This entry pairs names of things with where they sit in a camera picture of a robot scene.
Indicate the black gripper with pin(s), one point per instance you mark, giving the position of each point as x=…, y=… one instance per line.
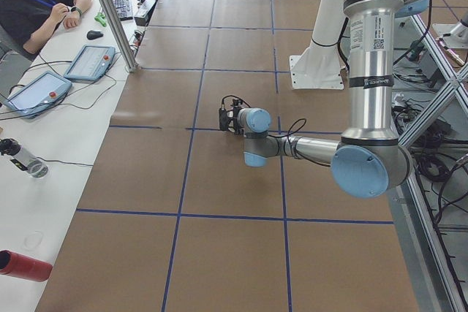
x=239, y=130

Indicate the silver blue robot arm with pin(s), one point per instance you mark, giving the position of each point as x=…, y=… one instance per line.
x=368, y=159

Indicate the far blue teach pendant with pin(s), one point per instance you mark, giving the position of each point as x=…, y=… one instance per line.
x=91, y=63

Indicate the blue teach pendant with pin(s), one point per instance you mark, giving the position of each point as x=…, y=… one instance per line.
x=40, y=95
x=91, y=63

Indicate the black computer mouse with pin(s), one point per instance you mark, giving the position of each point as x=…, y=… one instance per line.
x=94, y=34

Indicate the black keyboard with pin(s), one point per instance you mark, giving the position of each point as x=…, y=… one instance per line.
x=124, y=9

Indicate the green plastic object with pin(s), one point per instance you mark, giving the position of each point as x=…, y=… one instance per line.
x=101, y=19

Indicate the near blue teach pendant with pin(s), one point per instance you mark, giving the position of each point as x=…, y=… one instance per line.
x=40, y=95

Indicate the clear water bottle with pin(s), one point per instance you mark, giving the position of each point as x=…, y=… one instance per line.
x=23, y=159

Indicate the seated person in black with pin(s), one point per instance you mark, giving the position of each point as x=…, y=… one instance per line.
x=31, y=23

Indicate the red cylinder bottle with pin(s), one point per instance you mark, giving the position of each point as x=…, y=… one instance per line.
x=25, y=267

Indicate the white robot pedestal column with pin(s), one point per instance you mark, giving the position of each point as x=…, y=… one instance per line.
x=318, y=67

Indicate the aluminium frame post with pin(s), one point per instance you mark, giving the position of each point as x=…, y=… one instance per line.
x=119, y=34

